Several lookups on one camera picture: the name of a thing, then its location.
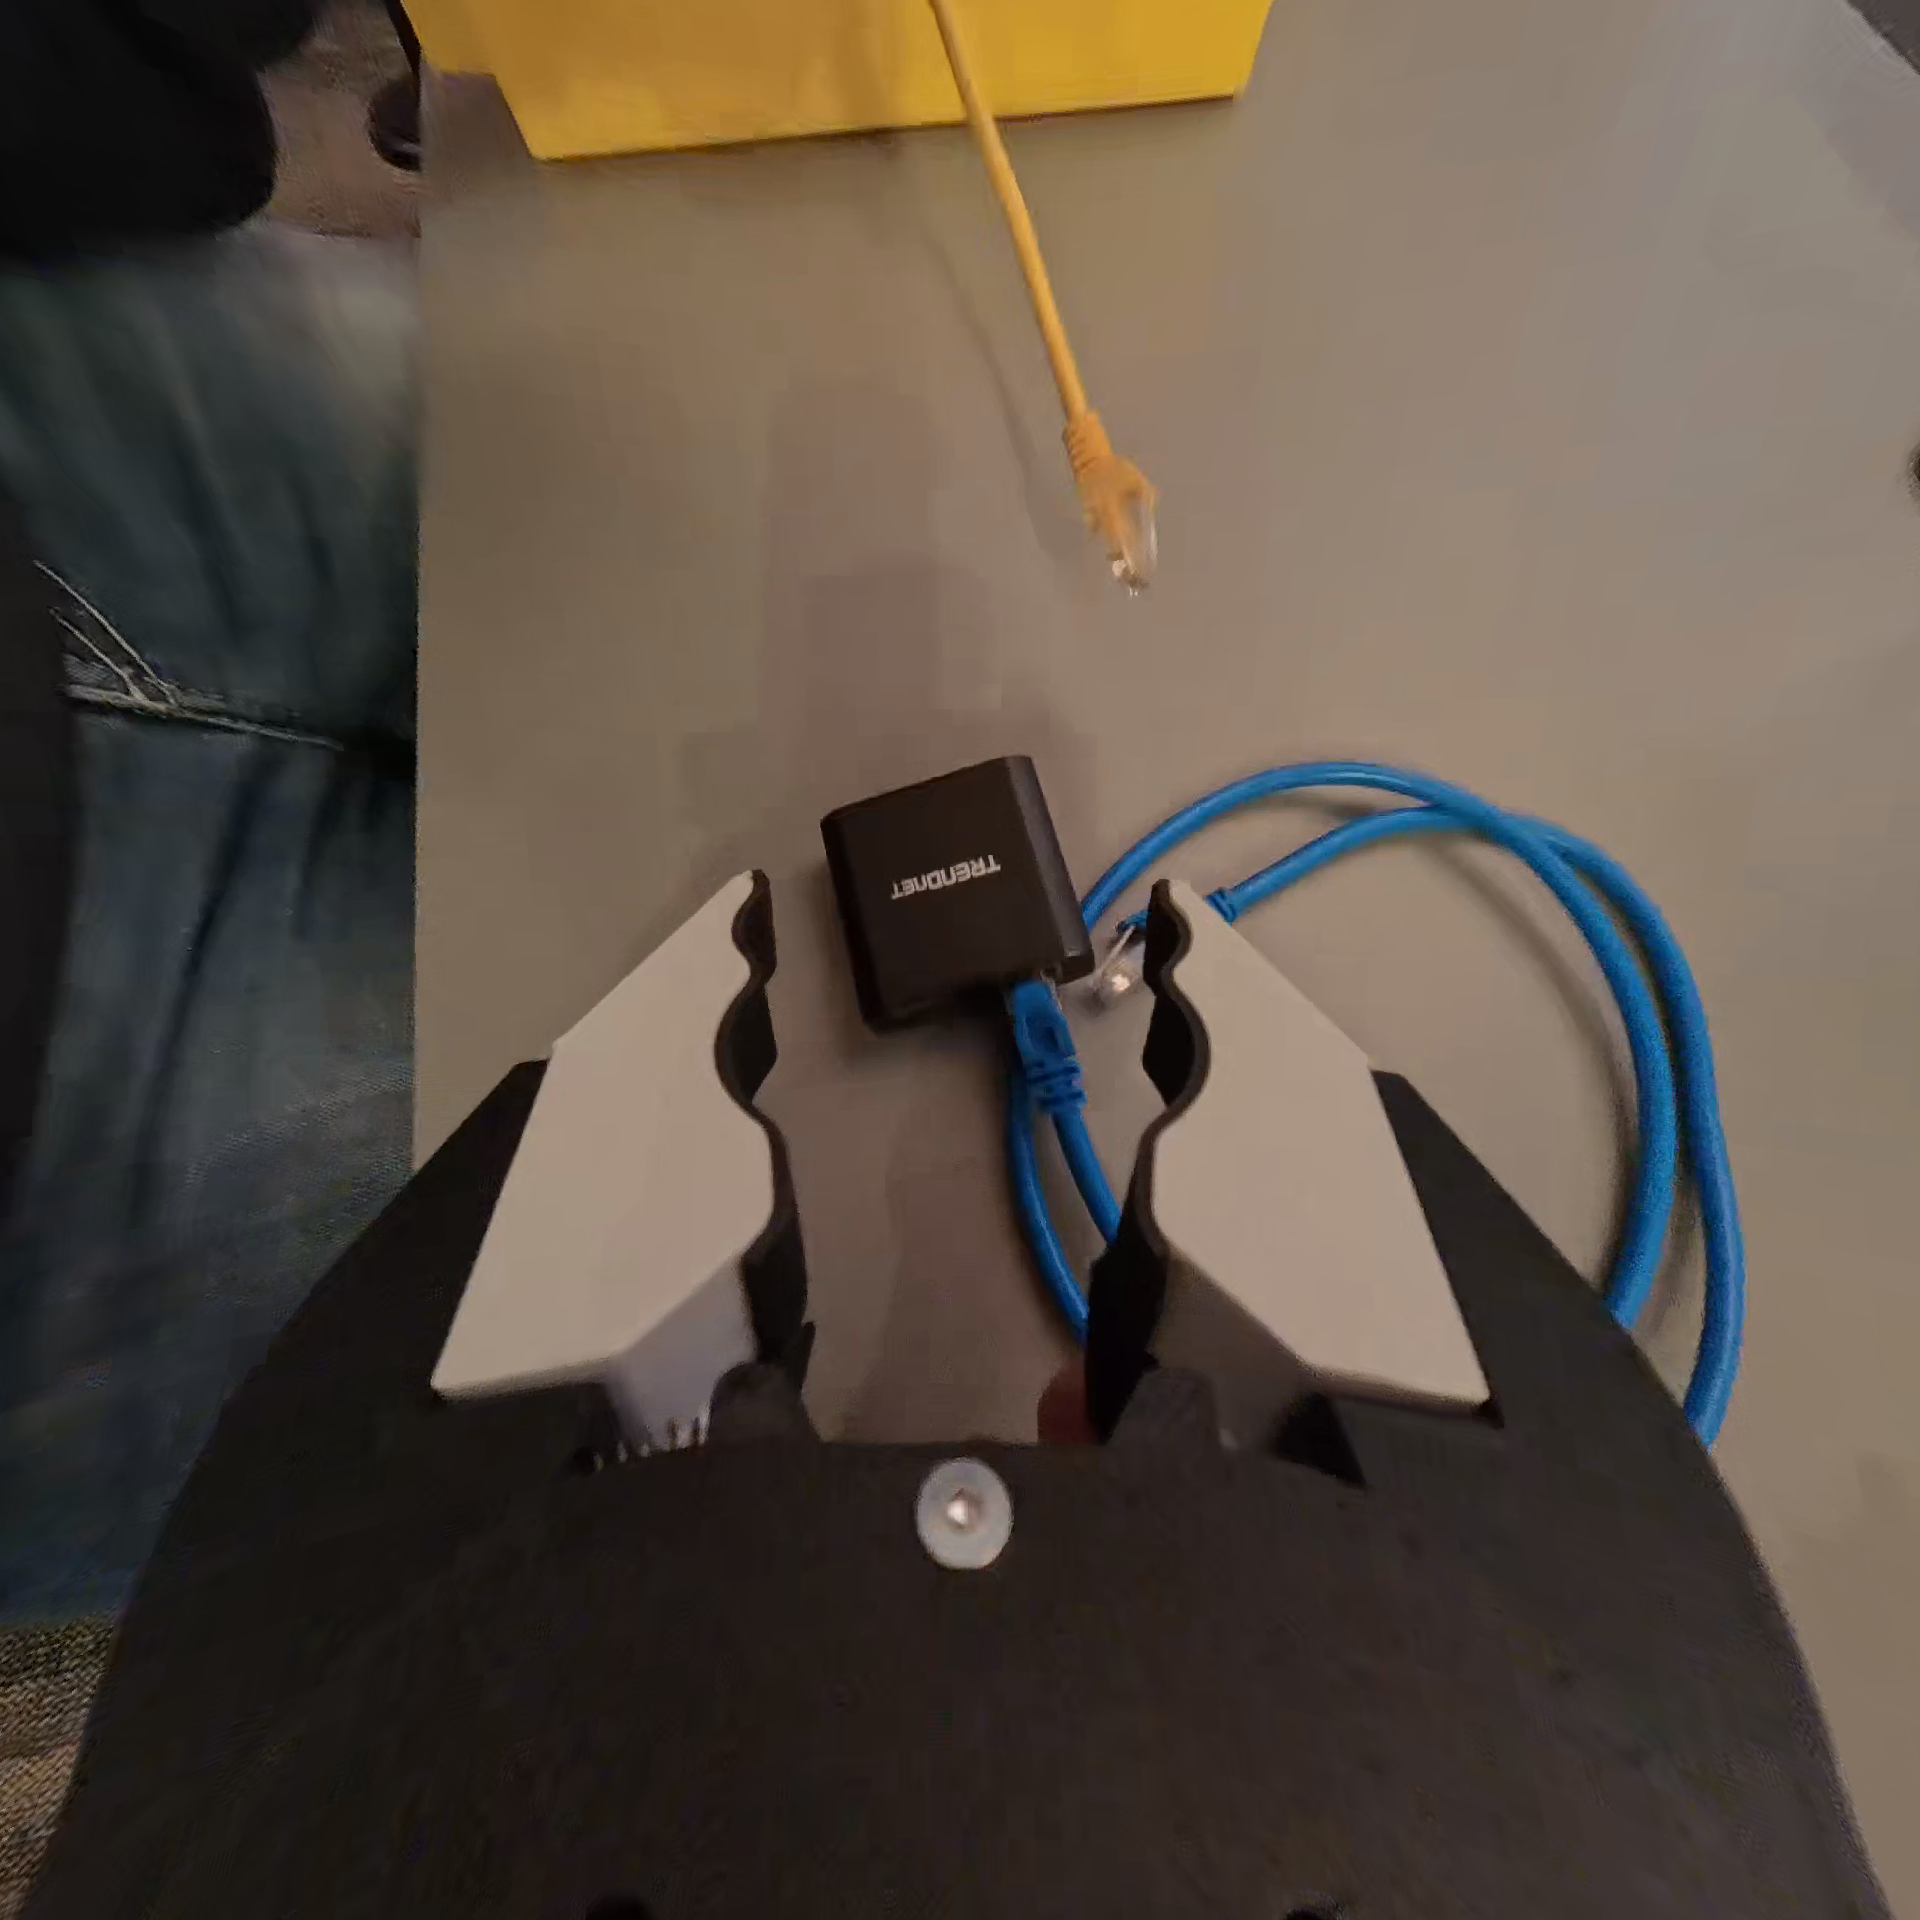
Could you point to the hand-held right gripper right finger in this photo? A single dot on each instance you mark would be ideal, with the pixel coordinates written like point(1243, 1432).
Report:
point(1291, 1199)

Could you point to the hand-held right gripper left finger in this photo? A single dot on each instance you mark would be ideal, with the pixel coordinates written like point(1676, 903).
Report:
point(631, 1168)

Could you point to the black ethernet splitter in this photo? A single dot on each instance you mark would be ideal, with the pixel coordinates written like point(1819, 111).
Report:
point(931, 960)

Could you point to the yellow divided plastic bin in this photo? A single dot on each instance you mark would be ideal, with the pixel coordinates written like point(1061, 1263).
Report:
point(751, 74)

